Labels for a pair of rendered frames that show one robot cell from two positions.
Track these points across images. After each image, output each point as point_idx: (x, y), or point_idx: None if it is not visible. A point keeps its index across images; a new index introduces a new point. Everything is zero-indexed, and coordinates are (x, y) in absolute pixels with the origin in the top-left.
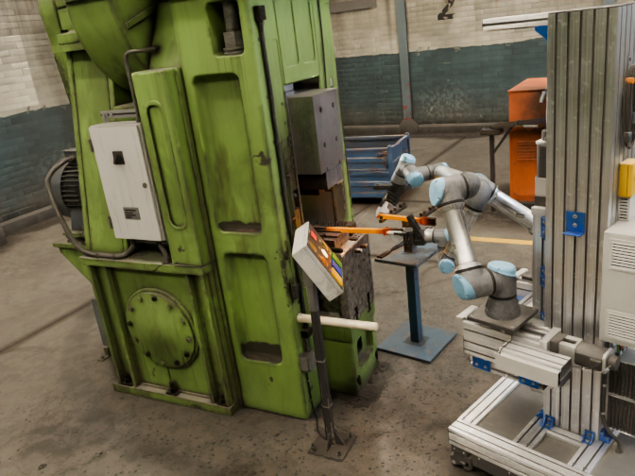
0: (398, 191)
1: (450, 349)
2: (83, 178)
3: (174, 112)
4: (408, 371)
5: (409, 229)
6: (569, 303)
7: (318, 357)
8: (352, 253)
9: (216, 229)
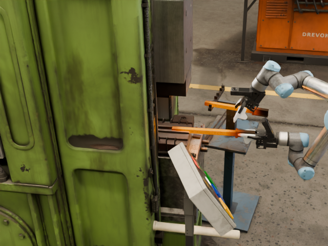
0: (257, 97)
1: (258, 215)
2: None
3: (21, 20)
4: (231, 243)
5: (262, 133)
6: None
7: None
8: (199, 153)
9: (66, 145)
